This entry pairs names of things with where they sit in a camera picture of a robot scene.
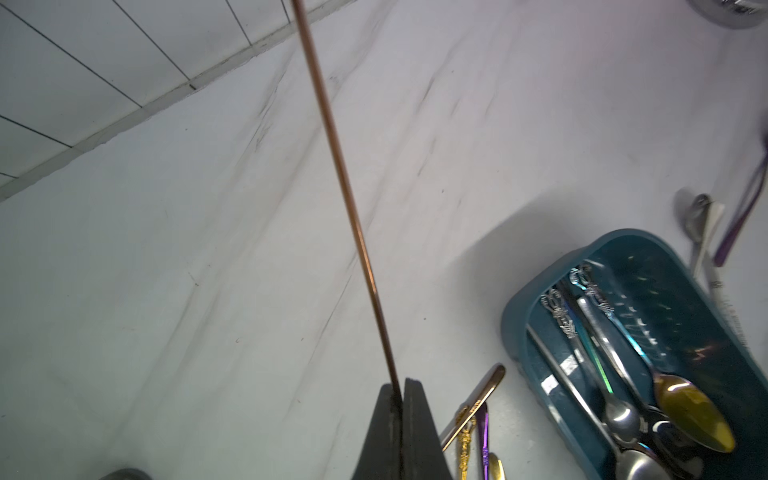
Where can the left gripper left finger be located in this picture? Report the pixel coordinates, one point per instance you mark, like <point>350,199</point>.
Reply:
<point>380,456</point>

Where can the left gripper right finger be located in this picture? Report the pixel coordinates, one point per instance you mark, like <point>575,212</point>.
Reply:
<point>421,452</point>

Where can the silver spoon pile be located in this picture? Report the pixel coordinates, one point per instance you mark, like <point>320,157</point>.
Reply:
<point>632,461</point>

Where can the teal plastic storage box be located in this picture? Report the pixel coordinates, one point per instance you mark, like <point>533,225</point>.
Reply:
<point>659,319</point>

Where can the black spoon pile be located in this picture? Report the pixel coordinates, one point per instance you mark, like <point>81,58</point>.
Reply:
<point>683,456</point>

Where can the purple iridescent spoon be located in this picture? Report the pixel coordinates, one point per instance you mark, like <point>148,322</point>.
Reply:
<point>685,404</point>

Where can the copper spoon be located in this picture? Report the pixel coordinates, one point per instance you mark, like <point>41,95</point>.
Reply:
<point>303,27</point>
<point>467,412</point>

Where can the blue teal iridescent spoon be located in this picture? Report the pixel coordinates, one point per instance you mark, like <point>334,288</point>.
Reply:
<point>579,342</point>

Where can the short gold spoon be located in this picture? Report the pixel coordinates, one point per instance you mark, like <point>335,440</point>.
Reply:
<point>464,440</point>

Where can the purple bowl dark spoon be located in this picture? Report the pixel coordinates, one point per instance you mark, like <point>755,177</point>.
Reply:
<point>482,418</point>

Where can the long gold spoon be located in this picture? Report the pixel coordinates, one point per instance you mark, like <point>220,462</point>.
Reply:
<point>495,467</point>

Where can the black spoon right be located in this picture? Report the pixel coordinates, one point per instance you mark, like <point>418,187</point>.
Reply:
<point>748,202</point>

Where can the grey translucent cup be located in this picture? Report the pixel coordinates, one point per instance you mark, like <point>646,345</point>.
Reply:
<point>127,474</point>

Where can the chrome wine glass rack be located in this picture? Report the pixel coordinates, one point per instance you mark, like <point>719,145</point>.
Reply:
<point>732,14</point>

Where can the silver spoon clear handle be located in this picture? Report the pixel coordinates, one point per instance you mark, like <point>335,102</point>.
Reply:
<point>712,213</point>

